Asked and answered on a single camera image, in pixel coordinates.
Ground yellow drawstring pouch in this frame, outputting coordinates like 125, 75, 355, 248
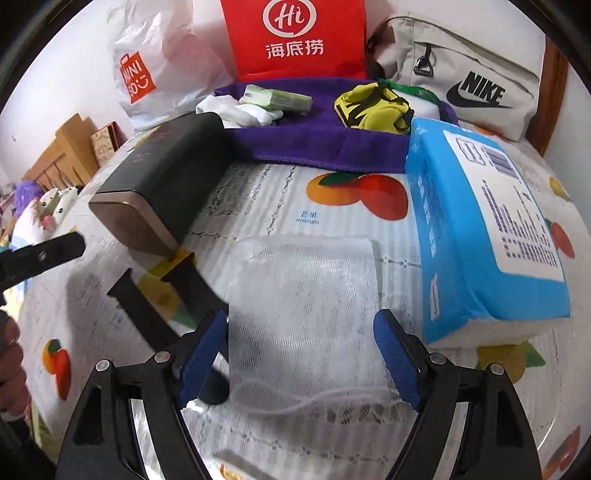
334, 84, 414, 135

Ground red paper bag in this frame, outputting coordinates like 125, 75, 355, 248
220, 0, 368, 84

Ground white beige plush toy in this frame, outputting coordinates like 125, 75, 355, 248
21, 203, 60, 241

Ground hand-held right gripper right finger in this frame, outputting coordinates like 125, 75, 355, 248
373, 308, 544, 480

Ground wooden headboard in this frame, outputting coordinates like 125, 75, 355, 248
21, 114, 100, 193

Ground person's left hand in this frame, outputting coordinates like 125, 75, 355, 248
0, 318, 30, 417

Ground purple fluffy toy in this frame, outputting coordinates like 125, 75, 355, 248
12, 180, 41, 209

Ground white cloth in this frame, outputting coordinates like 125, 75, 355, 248
195, 95, 284, 129

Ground white plastic shopping bag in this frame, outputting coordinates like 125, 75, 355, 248
107, 0, 237, 133

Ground fruit print tablecloth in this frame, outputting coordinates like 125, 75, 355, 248
18, 124, 588, 480

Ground clear white mesh pouch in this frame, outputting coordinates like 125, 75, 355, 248
226, 235, 400, 419

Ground purple fabric storage tray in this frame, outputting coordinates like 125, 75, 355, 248
213, 79, 461, 174

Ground light green tissue packet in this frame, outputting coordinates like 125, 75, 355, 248
239, 84, 313, 116

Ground dark box with gold end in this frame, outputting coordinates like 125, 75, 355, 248
88, 112, 232, 260

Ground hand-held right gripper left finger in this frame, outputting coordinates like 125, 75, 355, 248
55, 310, 230, 480

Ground blue tissue pack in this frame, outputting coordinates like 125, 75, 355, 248
405, 117, 572, 348

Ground white spotted plush toy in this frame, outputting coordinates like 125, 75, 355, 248
38, 186, 80, 219

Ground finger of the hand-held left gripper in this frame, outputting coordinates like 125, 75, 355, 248
0, 233, 87, 293

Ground brown wooden door frame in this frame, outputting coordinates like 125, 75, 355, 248
525, 36, 570, 156

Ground patterned brown box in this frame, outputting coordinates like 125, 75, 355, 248
90, 121, 126, 167

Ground grey waist bag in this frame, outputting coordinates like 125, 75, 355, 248
367, 14, 542, 142

